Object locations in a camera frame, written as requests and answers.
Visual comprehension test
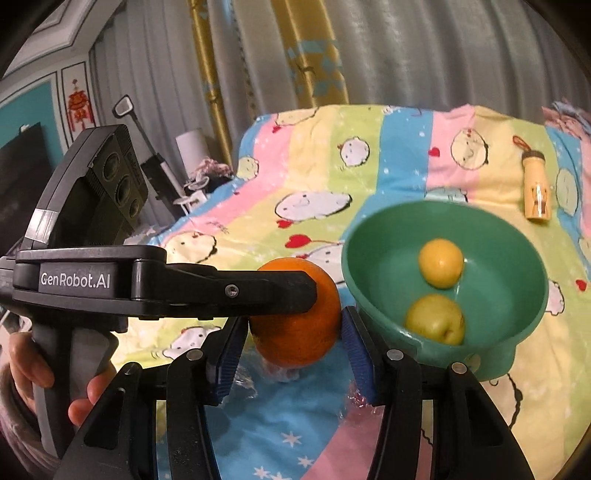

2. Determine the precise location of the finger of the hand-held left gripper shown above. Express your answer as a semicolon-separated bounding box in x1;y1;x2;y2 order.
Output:
133;263;317;320

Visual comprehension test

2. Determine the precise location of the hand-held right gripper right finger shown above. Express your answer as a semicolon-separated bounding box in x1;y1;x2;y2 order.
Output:
341;305;561;480

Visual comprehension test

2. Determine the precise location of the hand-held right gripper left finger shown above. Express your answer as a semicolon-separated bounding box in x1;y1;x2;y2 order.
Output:
54;316;250;480

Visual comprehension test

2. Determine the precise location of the orange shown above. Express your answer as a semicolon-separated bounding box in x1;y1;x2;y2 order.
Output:
249;257;343;368

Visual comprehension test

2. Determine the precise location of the green plastic bowl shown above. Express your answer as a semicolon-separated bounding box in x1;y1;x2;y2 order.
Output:
341;199;550;381

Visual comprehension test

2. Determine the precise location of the person's left hand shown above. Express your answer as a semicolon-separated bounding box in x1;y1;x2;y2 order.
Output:
8;331;117;428

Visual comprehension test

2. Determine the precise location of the yellow-green apple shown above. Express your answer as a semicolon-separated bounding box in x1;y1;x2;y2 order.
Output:
405;294;466;346

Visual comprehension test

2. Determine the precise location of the black television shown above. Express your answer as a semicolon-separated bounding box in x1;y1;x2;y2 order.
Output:
0;122;56;241

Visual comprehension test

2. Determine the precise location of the pile of household clutter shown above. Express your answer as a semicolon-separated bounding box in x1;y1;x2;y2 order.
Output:
178;157;236;208

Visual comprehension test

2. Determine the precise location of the yellow lemon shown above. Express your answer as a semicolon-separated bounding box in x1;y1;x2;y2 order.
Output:
419;238;464;290

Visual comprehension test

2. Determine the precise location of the printed striped blanket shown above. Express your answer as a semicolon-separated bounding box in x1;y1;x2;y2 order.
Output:
115;104;591;480

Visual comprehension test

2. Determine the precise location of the white cylinder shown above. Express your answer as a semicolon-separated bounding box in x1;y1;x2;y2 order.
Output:
175;128;208;172

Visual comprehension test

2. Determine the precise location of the yellow bottle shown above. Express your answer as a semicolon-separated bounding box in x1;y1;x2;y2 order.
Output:
513;136;550;223

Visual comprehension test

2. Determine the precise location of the gold patterned curtain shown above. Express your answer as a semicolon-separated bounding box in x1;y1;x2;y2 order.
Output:
189;0;350;167

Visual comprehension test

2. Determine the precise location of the grey curtain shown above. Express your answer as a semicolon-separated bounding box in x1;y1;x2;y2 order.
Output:
90;0;591;153

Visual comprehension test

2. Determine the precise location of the pink clothes pile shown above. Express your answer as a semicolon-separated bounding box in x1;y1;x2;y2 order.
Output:
542;99;591;139

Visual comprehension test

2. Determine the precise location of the wall poster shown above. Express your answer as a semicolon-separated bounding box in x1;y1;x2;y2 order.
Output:
61;62;100;144

